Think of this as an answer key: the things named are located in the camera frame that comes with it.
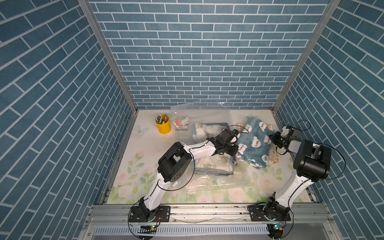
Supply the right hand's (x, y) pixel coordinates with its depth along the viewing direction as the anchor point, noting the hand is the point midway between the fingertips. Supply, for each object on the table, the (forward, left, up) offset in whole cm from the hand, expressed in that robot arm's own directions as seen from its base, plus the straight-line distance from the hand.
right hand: (272, 135), depth 101 cm
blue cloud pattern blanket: (-10, +15, +5) cm, 19 cm away
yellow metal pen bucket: (-3, +73, +9) cm, 74 cm away
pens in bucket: (-4, +73, +15) cm, 75 cm away
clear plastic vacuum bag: (+9, +56, -2) cm, 57 cm away
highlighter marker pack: (+3, +65, -2) cm, 65 cm away
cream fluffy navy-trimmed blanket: (-26, +38, +5) cm, 46 cm away
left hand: (-16, +23, +3) cm, 28 cm away
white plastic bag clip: (+7, +61, +1) cm, 61 cm away
